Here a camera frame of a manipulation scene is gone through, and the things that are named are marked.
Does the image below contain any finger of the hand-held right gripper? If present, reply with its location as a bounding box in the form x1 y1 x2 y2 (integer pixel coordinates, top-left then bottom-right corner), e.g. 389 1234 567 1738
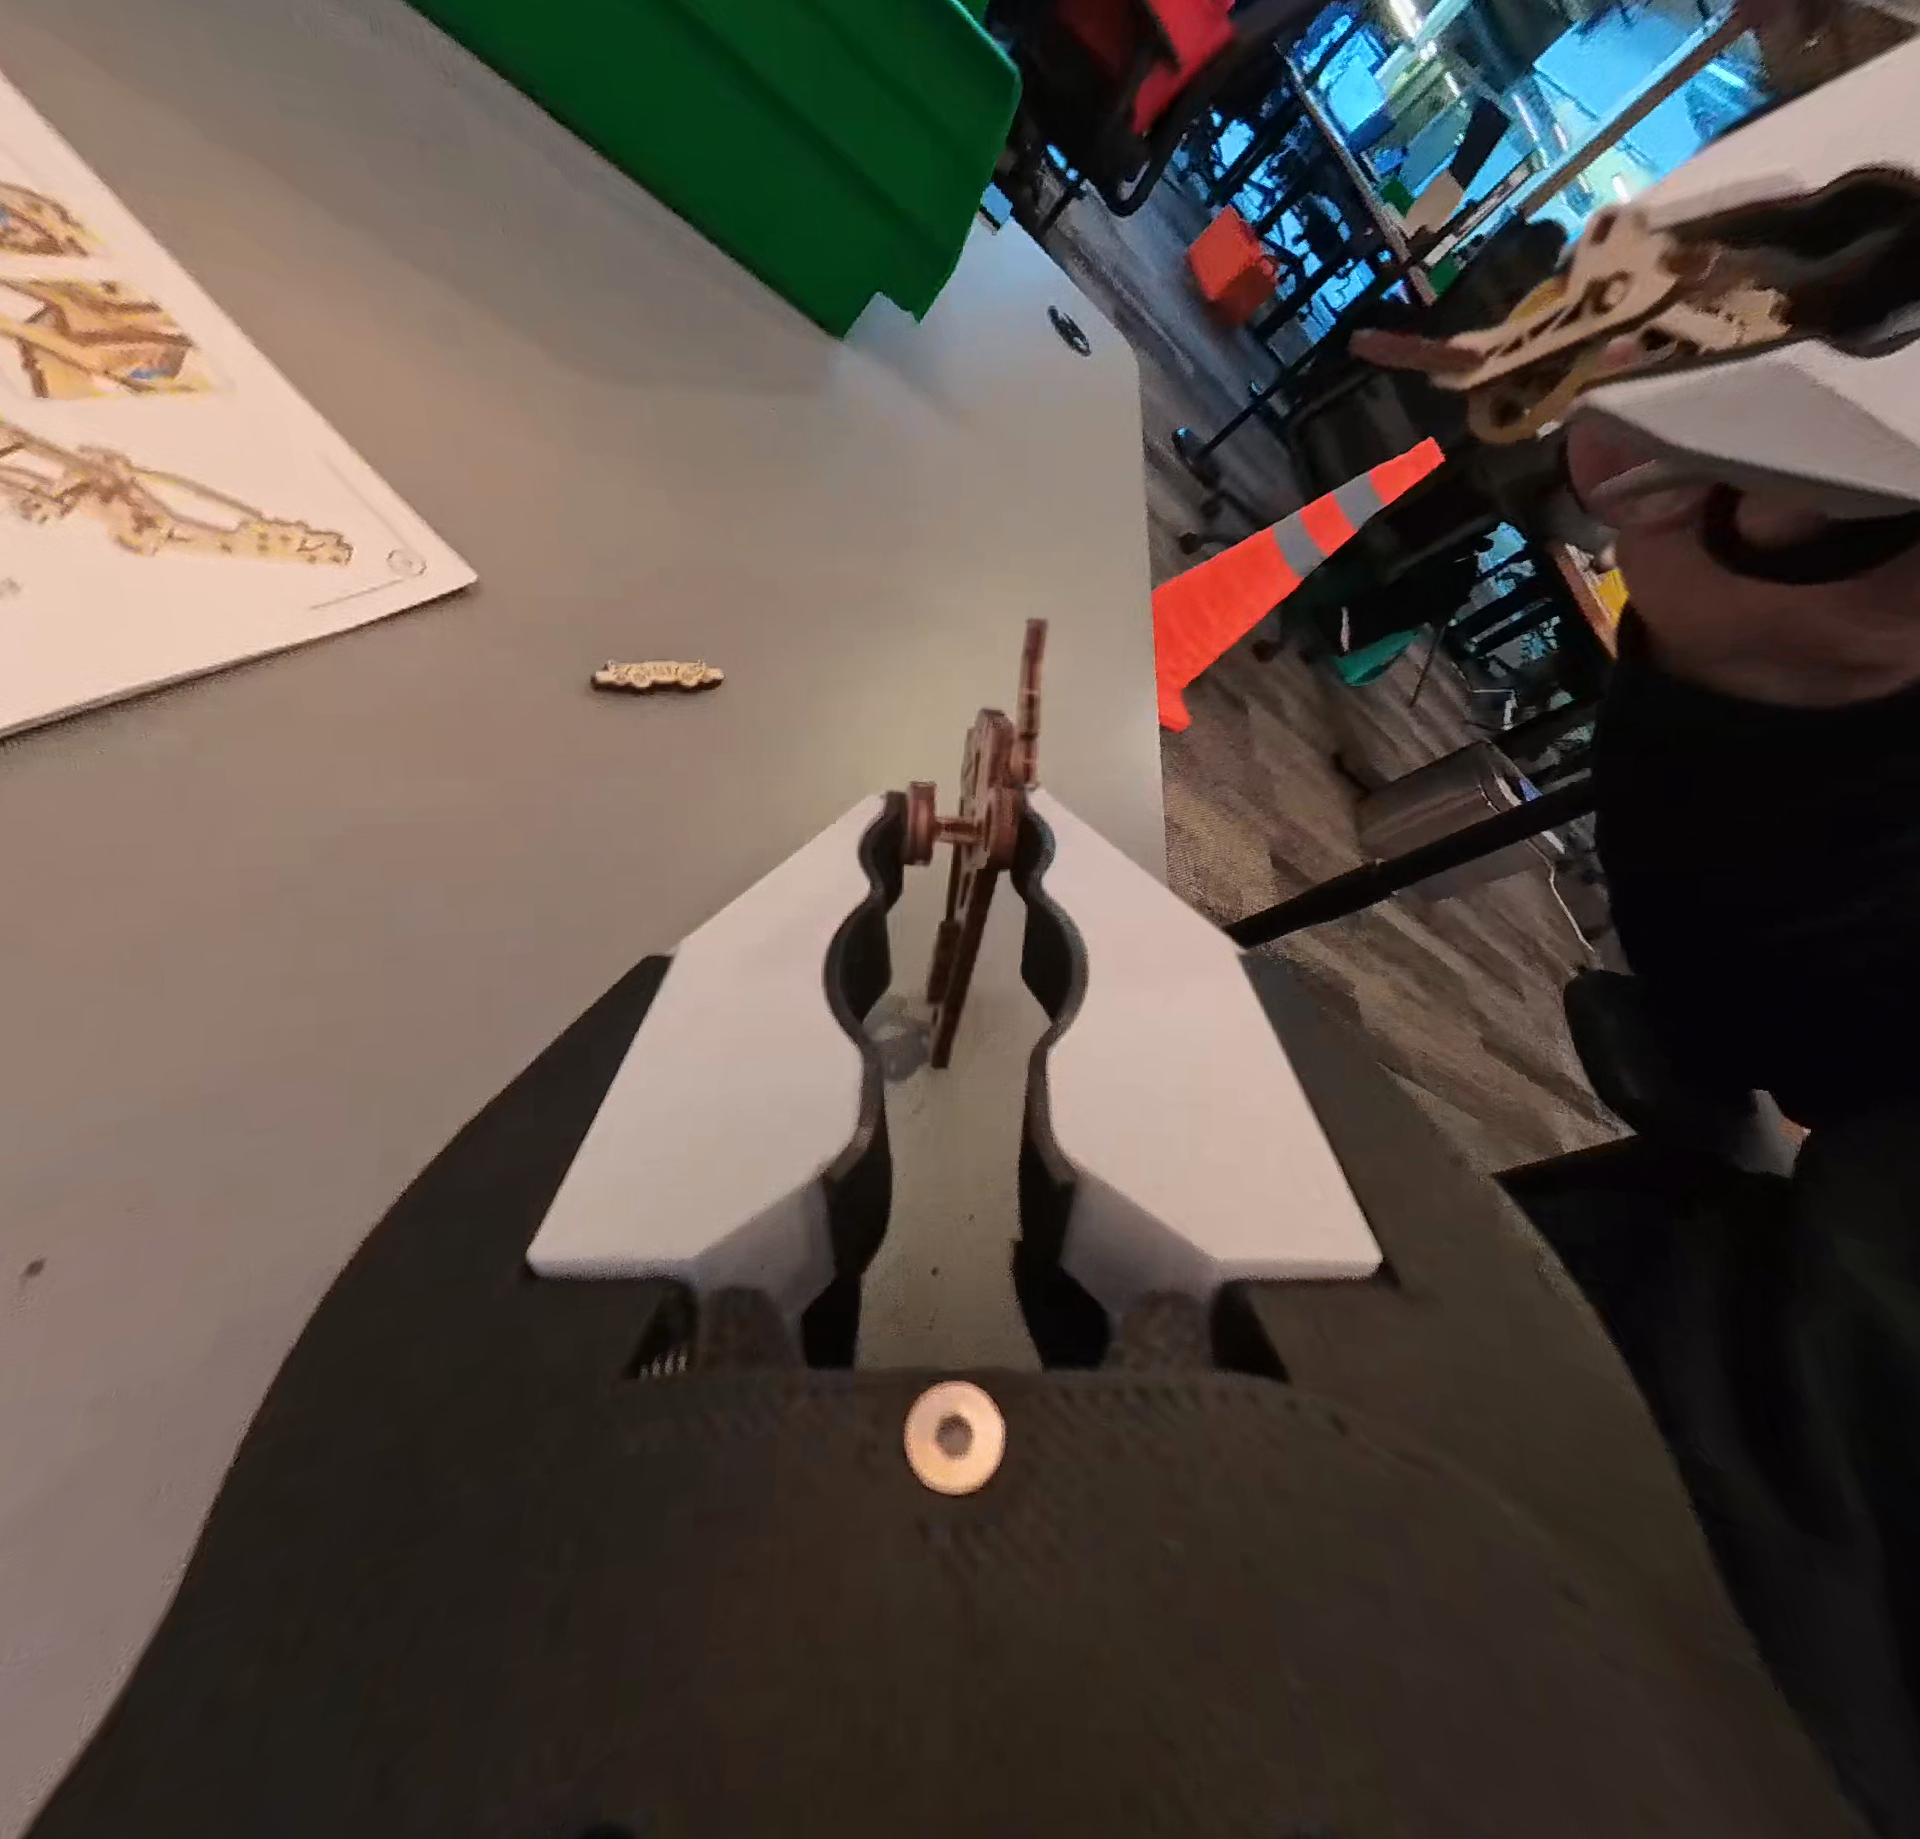
1632 32 1920 243
1582 323 1920 521

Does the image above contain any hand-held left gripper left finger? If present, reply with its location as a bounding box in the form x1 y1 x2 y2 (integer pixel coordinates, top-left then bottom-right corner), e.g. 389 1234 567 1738
527 793 904 1367

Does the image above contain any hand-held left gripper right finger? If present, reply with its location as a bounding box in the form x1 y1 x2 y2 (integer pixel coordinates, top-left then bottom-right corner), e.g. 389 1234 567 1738
1011 785 1385 1361

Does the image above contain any wooden model frame part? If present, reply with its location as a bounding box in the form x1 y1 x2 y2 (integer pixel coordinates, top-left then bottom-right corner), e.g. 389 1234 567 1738
1345 199 1802 446

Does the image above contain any wooden model lever assembly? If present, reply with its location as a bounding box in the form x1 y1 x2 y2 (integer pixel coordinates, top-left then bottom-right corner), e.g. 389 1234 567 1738
899 616 1052 1074

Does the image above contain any person's right forearm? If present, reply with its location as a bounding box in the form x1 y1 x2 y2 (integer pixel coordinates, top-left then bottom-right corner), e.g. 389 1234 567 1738
1590 616 1920 1135

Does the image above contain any person's right hand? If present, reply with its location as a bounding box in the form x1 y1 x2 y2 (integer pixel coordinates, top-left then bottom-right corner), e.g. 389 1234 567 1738
1562 422 1920 712

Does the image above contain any black floor stand pole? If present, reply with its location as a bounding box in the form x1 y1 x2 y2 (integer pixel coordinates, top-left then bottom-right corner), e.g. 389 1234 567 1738
1224 775 1599 953

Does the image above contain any grey metal waste bin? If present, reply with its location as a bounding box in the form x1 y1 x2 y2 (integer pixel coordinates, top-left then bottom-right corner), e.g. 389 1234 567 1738
1358 740 1554 903

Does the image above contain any black seat cushion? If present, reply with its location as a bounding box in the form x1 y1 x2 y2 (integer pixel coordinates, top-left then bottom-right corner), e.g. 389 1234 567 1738
1562 969 1772 1140

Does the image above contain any orange red plastic piece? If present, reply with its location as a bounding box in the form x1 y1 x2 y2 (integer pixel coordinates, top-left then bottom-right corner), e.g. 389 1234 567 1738
1152 437 1451 731

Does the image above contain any orange crate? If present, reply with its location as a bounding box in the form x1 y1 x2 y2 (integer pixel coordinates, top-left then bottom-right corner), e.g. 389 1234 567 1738
1188 202 1282 326

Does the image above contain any black chair with red jacket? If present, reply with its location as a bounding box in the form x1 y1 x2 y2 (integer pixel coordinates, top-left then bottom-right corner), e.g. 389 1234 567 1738
1035 0 1403 222

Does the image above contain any open instruction booklet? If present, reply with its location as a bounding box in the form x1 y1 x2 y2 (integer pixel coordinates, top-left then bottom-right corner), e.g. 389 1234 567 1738
0 68 482 740

